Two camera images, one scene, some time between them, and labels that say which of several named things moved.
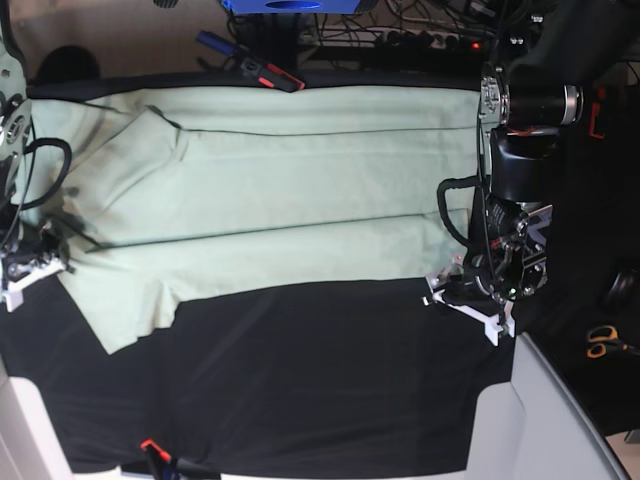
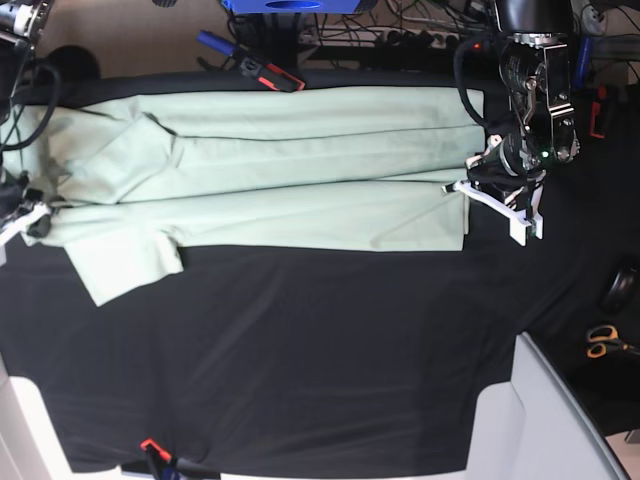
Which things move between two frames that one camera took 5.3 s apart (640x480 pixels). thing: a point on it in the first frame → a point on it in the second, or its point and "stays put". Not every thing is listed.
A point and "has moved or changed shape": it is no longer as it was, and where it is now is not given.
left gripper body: (26, 245) → (14, 195)
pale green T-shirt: (169, 190) has moved or changed shape
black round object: (622, 292) stays put
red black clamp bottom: (163, 468) stays put
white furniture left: (30, 447) stays put
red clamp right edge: (595, 111) stays put
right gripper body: (499, 269) → (511, 163)
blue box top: (292, 6) stays put
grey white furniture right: (535, 427) stays put
